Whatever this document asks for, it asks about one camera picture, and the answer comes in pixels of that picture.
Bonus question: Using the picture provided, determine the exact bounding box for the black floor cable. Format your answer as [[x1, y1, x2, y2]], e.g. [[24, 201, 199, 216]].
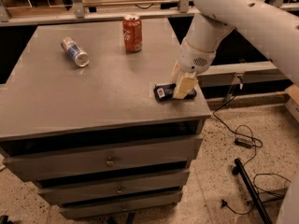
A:
[[212, 93, 292, 216]]

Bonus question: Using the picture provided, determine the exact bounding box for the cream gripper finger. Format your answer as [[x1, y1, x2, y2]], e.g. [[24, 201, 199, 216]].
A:
[[173, 72, 198, 100], [171, 62, 180, 83]]

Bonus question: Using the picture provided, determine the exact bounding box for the grey metal railing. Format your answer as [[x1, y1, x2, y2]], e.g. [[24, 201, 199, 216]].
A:
[[0, 0, 298, 26]]

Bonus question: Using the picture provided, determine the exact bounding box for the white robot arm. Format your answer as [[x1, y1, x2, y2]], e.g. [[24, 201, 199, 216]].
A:
[[171, 0, 299, 99]]

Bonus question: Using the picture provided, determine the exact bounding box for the grey drawer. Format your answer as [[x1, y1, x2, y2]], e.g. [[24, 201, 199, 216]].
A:
[[38, 169, 190, 204], [59, 189, 182, 219], [4, 134, 202, 182]]

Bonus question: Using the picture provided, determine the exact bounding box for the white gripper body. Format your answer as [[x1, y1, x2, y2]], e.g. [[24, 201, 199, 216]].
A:
[[178, 38, 216, 74]]

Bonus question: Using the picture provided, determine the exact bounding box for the dark blue rxbar wrapper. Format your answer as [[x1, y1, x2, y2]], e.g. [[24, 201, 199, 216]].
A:
[[153, 82, 198, 103]]

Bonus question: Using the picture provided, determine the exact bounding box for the red coke can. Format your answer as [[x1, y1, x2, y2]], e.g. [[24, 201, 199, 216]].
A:
[[122, 14, 142, 52]]

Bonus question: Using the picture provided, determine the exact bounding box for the top grey drawer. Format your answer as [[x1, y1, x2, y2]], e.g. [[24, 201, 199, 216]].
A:
[[4, 134, 202, 182]]

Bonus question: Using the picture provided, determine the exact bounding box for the bottom grey drawer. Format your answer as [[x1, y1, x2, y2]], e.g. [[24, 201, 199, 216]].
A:
[[59, 189, 182, 219]]

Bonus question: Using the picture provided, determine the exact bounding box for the silver blue can lying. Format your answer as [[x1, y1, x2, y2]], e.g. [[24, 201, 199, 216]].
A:
[[61, 37, 90, 68]]

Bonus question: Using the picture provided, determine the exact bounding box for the black stand leg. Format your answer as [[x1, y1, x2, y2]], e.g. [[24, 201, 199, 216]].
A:
[[233, 159, 273, 224]]

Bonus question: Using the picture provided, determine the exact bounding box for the middle grey drawer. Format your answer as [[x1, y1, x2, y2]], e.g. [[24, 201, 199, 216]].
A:
[[38, 169, 190, 204]]

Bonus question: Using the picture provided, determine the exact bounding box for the grey drawer cabinet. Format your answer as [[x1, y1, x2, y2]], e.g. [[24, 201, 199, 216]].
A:
[[0, 19, 210, 209]]

